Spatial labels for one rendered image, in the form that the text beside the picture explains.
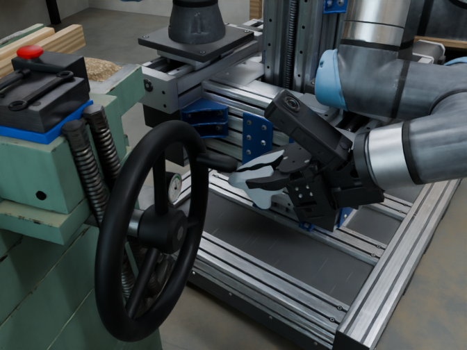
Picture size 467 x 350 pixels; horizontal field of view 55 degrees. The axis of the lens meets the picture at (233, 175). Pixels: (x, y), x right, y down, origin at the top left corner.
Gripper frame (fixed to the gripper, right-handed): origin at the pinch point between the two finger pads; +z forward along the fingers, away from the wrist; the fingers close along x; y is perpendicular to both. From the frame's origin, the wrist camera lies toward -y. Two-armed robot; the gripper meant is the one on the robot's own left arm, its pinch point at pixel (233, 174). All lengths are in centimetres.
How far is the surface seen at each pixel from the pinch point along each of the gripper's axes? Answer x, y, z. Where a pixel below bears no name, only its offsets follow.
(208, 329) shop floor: 23, 66, 58
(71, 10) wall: 276, -48, 287
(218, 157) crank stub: -0.9, -3.7, 0.1
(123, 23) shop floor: 273, -17, 238
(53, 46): 13.0, -26.6, 31.4
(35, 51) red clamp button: -8.6, -26.9, 9.8
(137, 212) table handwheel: -11.5, -3.9, 8.0
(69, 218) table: -18.9, -9.6, 9.5
